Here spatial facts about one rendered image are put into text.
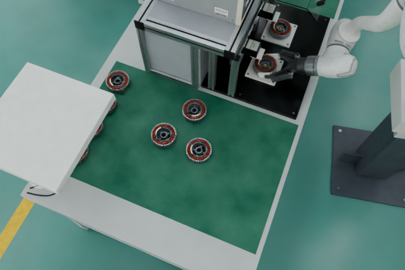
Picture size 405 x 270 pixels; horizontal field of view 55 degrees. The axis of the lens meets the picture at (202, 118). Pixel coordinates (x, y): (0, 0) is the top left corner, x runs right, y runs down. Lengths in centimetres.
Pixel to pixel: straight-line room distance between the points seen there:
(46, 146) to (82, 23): 201
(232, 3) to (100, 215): 100
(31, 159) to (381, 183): 205
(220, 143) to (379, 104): 150
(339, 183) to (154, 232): 134
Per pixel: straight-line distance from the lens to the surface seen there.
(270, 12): 196
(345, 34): 179
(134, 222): 166
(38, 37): 326
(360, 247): 255
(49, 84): 145
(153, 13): 168
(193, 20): 164
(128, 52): 203
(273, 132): 180
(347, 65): 173
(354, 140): 274
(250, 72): 190
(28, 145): 136
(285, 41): 204
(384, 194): 267
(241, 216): 165
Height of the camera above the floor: 235
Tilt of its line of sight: 63 degrees down
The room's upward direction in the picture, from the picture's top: straight up
